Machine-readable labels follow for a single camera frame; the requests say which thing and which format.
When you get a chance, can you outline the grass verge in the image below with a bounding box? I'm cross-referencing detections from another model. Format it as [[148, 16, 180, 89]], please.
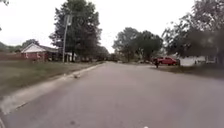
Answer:
[[156, 63, 224, 80]]

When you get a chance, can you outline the red pickup truck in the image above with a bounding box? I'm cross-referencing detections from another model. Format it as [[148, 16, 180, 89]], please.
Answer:
[[153, 56, 181, 67]]

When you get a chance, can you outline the distant wooded hill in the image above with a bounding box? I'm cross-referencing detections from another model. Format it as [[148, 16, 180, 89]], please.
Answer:
[[0, 41, 22, 53]]

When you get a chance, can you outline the grass lawn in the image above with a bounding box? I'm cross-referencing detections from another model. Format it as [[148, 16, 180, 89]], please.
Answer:
[[0, 59, 101, 98]]

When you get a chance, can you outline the small dark tree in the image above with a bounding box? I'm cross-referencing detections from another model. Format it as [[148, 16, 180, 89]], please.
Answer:
[[96, 46, 110, 62]]

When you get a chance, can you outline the pale concrete gutter strip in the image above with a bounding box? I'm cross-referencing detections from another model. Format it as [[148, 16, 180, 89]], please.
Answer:
[[0, 62, 106, 116]]

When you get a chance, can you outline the grey asphalt road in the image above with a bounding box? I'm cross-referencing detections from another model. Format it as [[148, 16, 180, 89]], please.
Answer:
[[0, 61, 224, 128]]

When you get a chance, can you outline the white building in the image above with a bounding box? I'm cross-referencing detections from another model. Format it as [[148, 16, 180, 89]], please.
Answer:
[[178, 54, 218, 67]]

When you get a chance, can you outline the utility pole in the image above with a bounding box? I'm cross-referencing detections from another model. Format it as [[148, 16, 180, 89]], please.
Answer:
[[61, 13, 73, 64]]

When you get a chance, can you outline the tall leafy tree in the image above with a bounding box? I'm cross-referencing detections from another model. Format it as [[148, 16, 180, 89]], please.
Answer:
[[162, 0, 224, 65]]

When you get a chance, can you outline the large dark tree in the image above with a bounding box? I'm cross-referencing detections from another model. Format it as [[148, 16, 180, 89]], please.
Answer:
[[49, 0, 103, 63]]

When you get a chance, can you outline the mailbox on post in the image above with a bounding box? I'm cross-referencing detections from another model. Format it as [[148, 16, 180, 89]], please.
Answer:
[[153, 59, 160, 69]]

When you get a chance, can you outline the group of broad trees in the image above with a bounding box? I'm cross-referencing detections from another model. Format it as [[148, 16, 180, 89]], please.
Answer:
[[112, 27, 164, 63]]

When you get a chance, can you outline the red brick house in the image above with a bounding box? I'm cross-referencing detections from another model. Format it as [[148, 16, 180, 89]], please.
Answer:
[[20, 42, 78, 63]]

